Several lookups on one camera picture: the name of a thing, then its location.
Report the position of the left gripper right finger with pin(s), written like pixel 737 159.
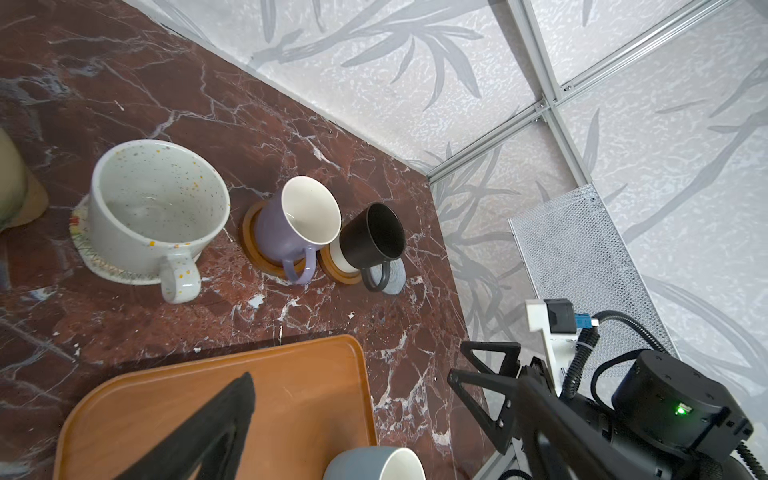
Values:
pixel 564 435

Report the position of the woven patterned round coaster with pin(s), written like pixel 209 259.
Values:
pixel 79 230

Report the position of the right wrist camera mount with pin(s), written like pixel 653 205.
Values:
pixel 559 326

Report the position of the orange brown tray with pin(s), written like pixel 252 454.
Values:
pixel 312 402

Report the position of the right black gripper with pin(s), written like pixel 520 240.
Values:
pixel 576 420

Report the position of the white speckled mug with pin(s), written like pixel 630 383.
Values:
pixel 153 207

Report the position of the grey round coaster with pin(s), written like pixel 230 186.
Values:
pixel 396 280

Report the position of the purple mug white inside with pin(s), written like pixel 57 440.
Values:
pixel 314 210

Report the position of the wooden round coaster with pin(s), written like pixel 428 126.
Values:
pixel 275 245
pixel 330 268

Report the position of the beige ceramic mug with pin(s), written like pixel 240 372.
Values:
pixel 13 179

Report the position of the black mug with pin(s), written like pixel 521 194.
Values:
pixel 369 244

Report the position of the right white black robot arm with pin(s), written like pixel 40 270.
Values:
pixel 665 420

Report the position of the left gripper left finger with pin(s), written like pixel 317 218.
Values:
pixel 209 444

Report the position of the cork flower shaped coaster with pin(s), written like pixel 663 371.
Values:
pixel 35 203

